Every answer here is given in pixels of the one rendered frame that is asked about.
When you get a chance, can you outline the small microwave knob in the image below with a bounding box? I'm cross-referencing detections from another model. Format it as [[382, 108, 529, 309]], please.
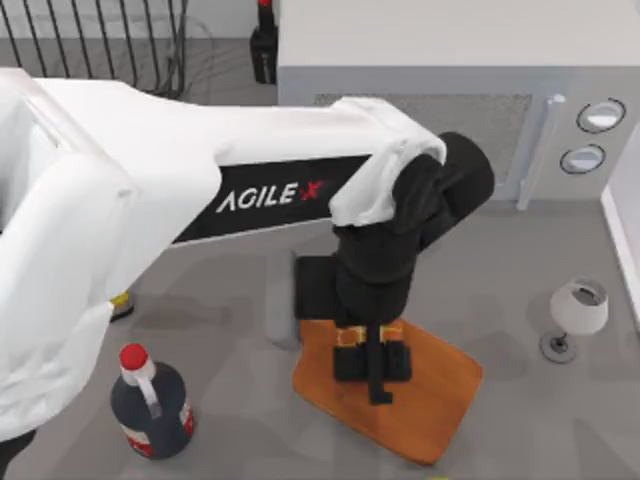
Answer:
[[559, 143, 608, 176]]

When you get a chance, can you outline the pale microwave oven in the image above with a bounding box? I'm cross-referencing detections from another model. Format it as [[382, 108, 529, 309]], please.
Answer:
[[276, 0, 640, 212]]

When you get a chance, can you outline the white cup on grey foot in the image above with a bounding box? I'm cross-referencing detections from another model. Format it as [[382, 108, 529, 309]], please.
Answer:
[[539, 277, 611, 364]]

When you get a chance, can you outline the white cabinet side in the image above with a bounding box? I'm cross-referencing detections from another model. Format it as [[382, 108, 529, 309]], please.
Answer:
[[601, 144, 640, 302]]

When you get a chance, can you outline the yellow and black object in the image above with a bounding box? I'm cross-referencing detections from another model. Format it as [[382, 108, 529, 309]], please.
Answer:
[[106, 288, 136, 322]]

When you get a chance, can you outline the large microwave knob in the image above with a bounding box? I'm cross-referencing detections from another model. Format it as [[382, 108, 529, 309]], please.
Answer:
[[576, 98, 628, 133]]

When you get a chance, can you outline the brown wooden board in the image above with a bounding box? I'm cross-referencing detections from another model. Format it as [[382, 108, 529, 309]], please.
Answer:
[[291, 318, 485, 467]]

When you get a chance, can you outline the pale microwave door handle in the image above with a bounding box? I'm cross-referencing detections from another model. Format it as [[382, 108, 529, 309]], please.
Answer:
[[516, 93, 568, 212]]

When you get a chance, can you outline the dark bottle with red cap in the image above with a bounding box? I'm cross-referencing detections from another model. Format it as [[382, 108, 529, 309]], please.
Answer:
[[109, 342, 197, 461]]

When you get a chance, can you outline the microwave door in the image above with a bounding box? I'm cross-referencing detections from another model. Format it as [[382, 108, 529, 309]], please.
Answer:
[[313, 91, 534, 202]]

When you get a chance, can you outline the black wire rack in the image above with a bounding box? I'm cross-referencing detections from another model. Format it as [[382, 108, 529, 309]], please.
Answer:
[[0, 0, 194, 99]]

